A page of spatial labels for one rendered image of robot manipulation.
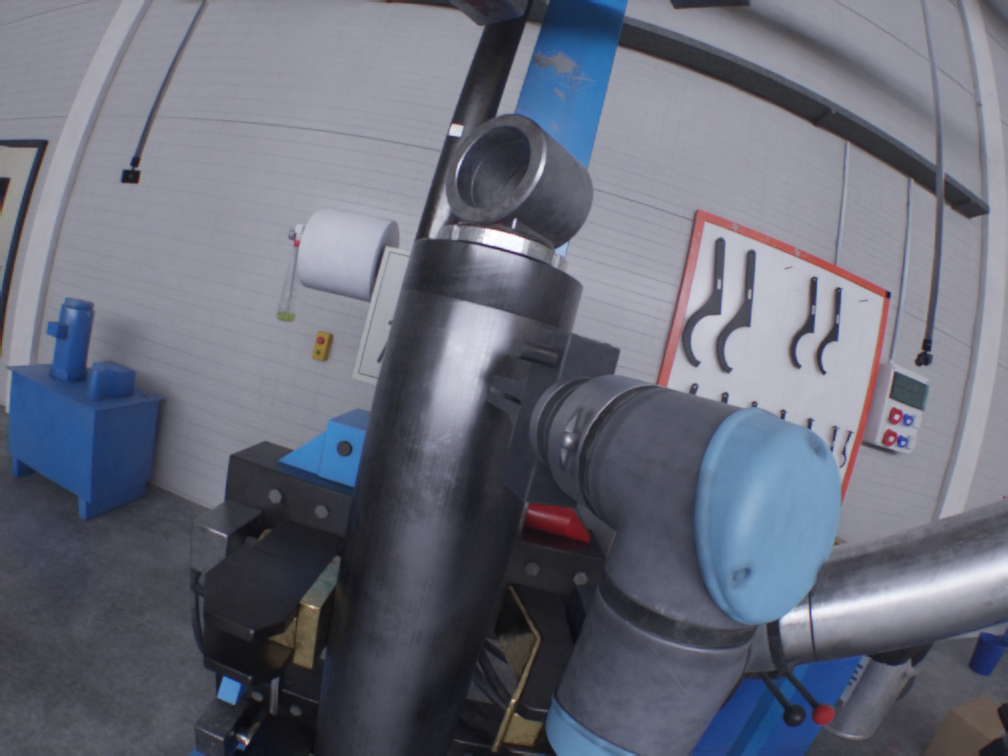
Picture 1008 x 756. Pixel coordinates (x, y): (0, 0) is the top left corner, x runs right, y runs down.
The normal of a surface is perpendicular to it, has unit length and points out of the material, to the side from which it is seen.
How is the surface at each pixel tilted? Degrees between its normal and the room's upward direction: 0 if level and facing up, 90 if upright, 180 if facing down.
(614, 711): 90
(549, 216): 127
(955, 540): 49
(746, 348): 90
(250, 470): 90
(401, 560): 90
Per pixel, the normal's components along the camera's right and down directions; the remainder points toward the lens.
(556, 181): 0.75, 0.29
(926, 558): -0.62, -0.61
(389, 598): -0.22, 0.00
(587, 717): -0.76, -0.17
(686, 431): -0.54, -0.77
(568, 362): 0.36, 0.14
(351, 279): -0.16, 0.68
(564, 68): 0.00, 0.06
